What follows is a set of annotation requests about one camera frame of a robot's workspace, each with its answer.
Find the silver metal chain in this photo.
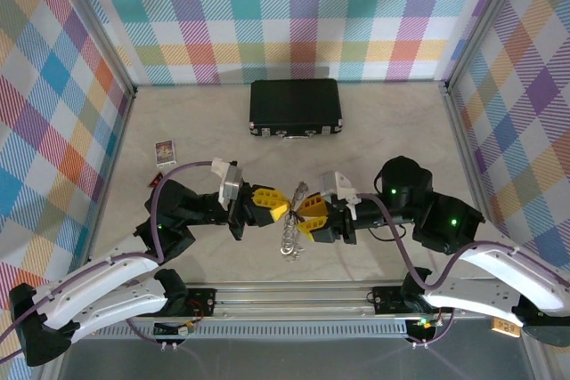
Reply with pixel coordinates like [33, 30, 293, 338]
[279, 180, 311, 262]

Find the small printed card box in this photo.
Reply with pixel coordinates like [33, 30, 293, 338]
[153, 140, 178, 171]

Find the black hard case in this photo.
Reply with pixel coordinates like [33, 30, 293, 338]
[248, 78, 345, 141]

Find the small electronics module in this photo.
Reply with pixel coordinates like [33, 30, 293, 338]
[408, 316, 443, 331]
[152, 318, 200, 339]

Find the thin black wire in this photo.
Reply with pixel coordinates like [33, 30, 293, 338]
[371, 225, 407, 243]

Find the aluminium frame floor rail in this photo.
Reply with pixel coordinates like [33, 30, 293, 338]
[440, 84, 509, 268]
[35, 88, 138, 380]

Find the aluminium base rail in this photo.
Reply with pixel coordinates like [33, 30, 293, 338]
[106, 279, 486, 322]

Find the grey slotted cable duct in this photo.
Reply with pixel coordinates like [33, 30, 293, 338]
[95, 320, 411, 342]

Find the aluminium frame post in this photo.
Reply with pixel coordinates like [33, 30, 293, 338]
[443, 0, 533, 92]
[42, 0, 137, 96]

